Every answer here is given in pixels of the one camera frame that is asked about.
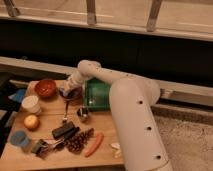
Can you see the small metal cup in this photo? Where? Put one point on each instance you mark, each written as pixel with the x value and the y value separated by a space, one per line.
pixel 83 114

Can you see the orange bowl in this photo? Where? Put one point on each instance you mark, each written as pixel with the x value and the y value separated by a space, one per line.
pixel 46 88

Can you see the green plastic tray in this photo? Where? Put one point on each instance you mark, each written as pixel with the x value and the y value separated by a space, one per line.
pixel 96 95

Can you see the white cup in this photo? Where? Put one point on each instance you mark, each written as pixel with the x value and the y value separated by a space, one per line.
pixel 31 104

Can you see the metal spoon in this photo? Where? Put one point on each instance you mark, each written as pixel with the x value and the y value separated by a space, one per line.
pixel 65 118

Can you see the white-blue towel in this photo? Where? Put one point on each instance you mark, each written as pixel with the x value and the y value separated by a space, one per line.
pixel 65 93

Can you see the wooden board table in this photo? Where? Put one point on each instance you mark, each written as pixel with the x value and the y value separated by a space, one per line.
pixel 16 159

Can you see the dark brown block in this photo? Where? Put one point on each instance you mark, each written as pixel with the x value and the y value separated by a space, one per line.
pixel 60 131

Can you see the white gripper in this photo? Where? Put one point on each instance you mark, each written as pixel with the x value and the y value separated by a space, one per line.
pixel 73 81

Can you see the orange carrot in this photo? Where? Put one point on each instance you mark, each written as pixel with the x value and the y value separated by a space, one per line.
pixel 95 145

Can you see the yellow apple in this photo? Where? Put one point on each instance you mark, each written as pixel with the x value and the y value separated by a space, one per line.
pixel 31 122

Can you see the purple bowl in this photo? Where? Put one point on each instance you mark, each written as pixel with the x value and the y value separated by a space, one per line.
pixel 74 94

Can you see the bunch of dark grapes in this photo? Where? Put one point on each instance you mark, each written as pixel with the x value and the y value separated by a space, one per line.
pixel 77 142

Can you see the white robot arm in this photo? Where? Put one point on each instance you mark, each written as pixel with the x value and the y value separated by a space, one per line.
pixel 131 97

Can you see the blue cloth at edge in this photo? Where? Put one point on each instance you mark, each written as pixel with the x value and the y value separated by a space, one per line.
pixel 18 95

